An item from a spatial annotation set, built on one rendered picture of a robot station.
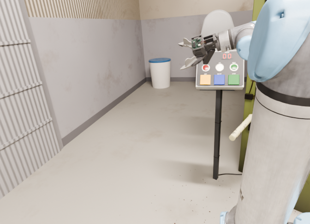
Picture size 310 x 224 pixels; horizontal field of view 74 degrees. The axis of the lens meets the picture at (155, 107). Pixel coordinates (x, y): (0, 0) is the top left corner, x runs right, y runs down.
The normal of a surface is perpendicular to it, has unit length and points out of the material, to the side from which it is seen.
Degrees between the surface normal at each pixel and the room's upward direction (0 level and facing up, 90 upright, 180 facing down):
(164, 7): 90
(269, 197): 103
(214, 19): 90
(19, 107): 90
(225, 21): 90
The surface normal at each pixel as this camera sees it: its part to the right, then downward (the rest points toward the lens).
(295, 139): -0.33, 0.58
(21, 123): 0.95, 0.04
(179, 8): -0.29, 0.37
